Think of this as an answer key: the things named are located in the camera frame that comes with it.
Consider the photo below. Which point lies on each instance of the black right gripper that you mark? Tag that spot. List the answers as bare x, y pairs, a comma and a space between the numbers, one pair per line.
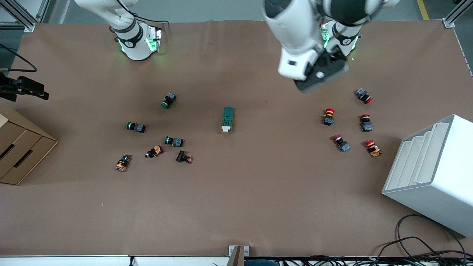
15, 87

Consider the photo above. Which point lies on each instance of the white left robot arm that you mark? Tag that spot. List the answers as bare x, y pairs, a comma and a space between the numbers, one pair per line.
295, 33

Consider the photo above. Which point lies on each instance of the cardboard drawer box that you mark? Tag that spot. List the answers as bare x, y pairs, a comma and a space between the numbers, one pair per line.
22, 144

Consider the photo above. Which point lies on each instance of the green push button grey block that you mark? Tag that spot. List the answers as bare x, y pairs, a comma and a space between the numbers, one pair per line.
138, 128
176, 142
169, 99

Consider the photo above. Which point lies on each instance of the black push button orange block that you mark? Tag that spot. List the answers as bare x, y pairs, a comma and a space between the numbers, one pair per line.
122, 163
155, 151

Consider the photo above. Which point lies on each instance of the brown paper table cover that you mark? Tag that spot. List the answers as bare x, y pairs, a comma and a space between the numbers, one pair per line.
258, 192

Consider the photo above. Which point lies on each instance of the red mushroom button orange block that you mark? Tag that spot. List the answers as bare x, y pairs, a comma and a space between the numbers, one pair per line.
328, 119
374, 150

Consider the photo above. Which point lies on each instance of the red mushroom button grey block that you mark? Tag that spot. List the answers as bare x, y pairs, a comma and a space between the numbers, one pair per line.
366, 126
343, 146
362, 93

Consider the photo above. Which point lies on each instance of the white slotted bin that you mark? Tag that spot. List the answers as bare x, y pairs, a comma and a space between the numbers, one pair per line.
436, 192

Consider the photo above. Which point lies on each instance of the aluminium frame post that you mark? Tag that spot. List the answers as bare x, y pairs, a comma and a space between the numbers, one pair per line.
22, 18
452, 16

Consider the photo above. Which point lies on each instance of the black switch red tip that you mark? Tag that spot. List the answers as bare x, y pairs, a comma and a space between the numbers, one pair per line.
181, 156

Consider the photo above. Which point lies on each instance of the white table edge rail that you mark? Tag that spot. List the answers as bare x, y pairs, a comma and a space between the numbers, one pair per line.
74, 261

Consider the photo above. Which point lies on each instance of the metal table bracket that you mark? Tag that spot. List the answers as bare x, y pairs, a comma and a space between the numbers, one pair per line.
236, 255

